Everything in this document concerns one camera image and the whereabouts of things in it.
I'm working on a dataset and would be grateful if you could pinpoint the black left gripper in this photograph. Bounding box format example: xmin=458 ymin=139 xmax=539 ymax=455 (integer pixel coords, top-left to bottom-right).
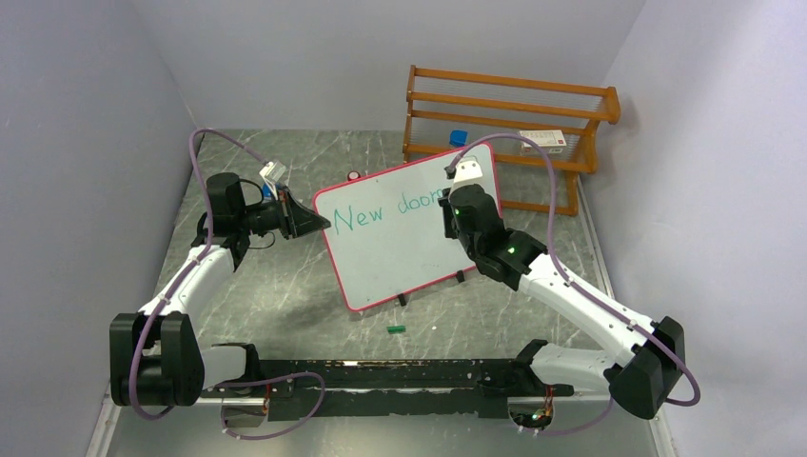
xmin=235 ymin=186 xmax=328 ymax=240

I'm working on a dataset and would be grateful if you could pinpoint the pink framed whiteboard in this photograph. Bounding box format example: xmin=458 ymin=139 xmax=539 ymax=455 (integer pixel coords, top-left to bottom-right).
xmin=312 ymin=150 xmax=475 ymax=312

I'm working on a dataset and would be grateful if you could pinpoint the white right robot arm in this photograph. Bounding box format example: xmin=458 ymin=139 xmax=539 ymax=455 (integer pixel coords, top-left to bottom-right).
xmin=438 ymin=184 xmax=685 ymax=420

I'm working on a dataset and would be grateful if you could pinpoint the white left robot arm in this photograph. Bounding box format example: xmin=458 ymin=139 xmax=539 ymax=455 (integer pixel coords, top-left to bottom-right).
xmin=109 ymin=172 xmax=331 ymax=407

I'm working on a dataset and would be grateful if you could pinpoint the blue block on shelf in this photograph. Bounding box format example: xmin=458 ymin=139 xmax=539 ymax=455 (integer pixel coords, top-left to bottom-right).
xmin=448 ymin=129 xmax=468 ymax=148

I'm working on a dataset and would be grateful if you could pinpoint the white red small box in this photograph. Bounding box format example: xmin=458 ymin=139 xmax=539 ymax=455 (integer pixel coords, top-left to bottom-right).
xmin=519 ymin=129 xmax=568 ymax=154

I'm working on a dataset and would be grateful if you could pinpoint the wooden shelf rack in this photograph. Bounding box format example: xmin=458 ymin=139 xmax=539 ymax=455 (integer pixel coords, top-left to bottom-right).
xmin=403 ymin=66 xmax=622 ymax=216

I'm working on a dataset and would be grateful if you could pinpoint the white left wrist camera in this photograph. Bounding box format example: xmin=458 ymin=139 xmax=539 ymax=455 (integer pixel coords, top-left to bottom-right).
xmin=259 ymin=161 xmax=287 ymax=189

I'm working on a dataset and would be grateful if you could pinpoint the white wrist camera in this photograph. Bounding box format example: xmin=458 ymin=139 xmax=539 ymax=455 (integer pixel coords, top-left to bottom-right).
xmin=259 ymin=161 xmax=287 ymax=189
xmin=445 ymin=158 xmax=483 ymax=191

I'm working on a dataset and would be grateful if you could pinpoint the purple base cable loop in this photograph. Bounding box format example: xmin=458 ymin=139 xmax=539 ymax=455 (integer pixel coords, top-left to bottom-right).
xmin=219 ymin=371 xmax=326 ymax=442

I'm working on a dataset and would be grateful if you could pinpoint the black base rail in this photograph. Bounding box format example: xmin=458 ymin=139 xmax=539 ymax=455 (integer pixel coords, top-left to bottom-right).
xmin=261 ymin=359 xmax=575 ymax=421

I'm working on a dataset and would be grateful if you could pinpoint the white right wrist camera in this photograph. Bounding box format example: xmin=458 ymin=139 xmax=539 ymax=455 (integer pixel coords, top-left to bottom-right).
xmin=445 ymin=158 xmax=483 ymax=191

